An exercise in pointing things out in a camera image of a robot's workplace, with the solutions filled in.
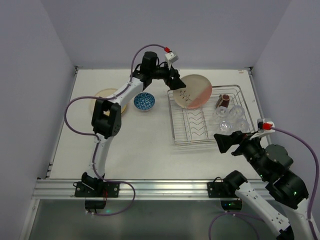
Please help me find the clear glass front right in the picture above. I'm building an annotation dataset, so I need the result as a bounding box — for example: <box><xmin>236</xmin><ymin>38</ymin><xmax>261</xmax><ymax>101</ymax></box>
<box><xmin>234</xmin><ymin>118</ymin><xmax>250</xmax><ymax>133</ymax></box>

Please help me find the clear glass front left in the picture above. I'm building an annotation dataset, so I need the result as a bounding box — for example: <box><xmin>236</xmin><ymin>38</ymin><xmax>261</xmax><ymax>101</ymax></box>
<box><xmin>216</xmin><ymin>120</ymin><xmax>235</xmax><ymax>135</ymax></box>

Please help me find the metal wire dish rack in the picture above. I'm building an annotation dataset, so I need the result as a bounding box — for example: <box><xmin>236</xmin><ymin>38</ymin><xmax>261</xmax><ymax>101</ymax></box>
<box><xmin>167</xmin><ymin>84</ymin><xmax>255</xmax><ymax>145</ymax></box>

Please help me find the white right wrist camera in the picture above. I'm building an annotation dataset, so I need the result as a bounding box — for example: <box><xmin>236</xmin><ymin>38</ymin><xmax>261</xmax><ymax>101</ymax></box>
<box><xmin>250</xmin><ymin>118</ymin><xmax>275</xmax><ymax>140</ymax></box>

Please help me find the cream plate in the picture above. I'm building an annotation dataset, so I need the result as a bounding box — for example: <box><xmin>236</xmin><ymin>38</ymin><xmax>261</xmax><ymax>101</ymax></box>
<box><xmin>173</xmin><ymin>74</ymin><xmax>213</xmax><ymax>109</ymax></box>
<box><xmin>89</xmin><ymin>88</ymin><xmax>127</xmax><ymax>115</ymax></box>

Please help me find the clear glass back left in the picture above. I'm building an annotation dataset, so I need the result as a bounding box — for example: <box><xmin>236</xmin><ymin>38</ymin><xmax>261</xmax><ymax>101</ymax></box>
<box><xmin>212</xmin><ymin>106</ymin><xmax>229</xmax><ymax>124</ymax></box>

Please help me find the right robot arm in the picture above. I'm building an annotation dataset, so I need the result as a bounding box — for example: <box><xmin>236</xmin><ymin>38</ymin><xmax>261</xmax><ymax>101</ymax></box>
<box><xmin>214</xmin><ymin>131</ymin><xmax>320</xmax><ymax>240</ymax></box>

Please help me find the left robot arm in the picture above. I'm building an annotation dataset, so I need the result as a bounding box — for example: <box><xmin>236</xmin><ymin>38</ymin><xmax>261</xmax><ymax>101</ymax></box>
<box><xmin>81</xmin><ymin>49</ymin><xmax>186</xmax><ymax>185</ymax></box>

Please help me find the clear glass back right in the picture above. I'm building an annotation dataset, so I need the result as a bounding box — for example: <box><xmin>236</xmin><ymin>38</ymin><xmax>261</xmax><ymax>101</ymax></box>
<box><xmin>228</xmin><ymin>105</ymin><xmax>245</xmax><ymax>121</ymax></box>

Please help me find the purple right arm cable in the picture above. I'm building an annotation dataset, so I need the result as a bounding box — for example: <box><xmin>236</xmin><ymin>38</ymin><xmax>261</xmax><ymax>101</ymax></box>
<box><xmin>208</xmin><ymin>123</ymin><xmax>320</xmax><ymax>240</ymax></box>

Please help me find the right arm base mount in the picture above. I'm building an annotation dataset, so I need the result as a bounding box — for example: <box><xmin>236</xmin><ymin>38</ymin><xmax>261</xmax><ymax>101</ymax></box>
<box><xmin>206</xmin><ymin>170</ymin><xmax>248</xmax><ymax>212</ymax></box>

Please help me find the dark red cup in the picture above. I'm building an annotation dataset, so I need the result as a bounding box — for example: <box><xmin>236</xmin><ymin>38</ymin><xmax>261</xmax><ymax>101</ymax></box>
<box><xmin>215</xmin><ymin>94</ymin><xmax>230</xmax><ymax>108</ymax></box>

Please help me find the clear glass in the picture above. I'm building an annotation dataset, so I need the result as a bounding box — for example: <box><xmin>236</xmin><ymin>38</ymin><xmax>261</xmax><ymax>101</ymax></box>
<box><xmin>212</xmin><ymin>106</ymin><xmax>229</xmax><ymax>124</ymax></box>
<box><xmin>228</xmin><ymin>105</ymin><xmax>245</xmax><ymax>121</ymax></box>
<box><xmin>216</xmin><ymin>120</ymin><xmax>235</xmax><ymax>135</ymax></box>
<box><xmin>234</xmin><ymin>118</ymin><xmax>250</xmax><ymax>133</ymax></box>

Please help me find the cream plate back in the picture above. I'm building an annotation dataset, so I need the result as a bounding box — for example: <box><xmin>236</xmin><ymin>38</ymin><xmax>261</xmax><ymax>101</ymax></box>
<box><xmin>173</xmin><ymin>74</ymin><xmax>213</xmax><ymax>109</ymax></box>

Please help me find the aluminium mounting rail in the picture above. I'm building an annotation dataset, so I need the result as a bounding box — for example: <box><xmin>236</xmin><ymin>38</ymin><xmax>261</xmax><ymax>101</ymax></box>
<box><xmin>31</xmin><ymin>178</ymin><xmax>297</xmax><ymax>201</ymax></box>

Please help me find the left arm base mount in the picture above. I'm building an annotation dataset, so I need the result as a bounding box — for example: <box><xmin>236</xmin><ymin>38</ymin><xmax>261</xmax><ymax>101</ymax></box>
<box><xmin>73</xmin><ymin>172</ymin><xmax>120</xmax><ymax>212</ymax></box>

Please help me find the blue patterned bowl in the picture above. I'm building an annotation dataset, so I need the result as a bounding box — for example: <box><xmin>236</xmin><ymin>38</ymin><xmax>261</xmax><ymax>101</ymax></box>
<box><xmin>133</xmin><ymin>92</ymin><xmax>156</xmax><ymax>112</ymax></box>

